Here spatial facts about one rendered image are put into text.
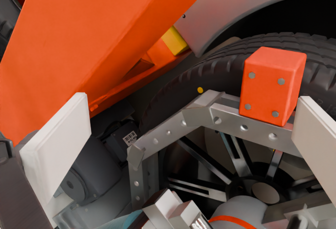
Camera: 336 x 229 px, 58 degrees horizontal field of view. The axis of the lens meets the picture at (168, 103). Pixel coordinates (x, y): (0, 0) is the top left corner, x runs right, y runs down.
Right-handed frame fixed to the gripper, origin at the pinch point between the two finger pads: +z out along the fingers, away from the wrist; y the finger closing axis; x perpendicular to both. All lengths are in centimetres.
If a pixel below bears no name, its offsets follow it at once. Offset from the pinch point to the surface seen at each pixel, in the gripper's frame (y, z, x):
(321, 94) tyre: 20.4, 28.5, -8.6
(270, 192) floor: 59, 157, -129
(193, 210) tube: 0.9, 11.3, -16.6
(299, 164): 38, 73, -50
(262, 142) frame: 11.4, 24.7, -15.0
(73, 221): -40, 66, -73
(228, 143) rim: 8.7, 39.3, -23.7
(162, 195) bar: -2.9, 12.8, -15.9
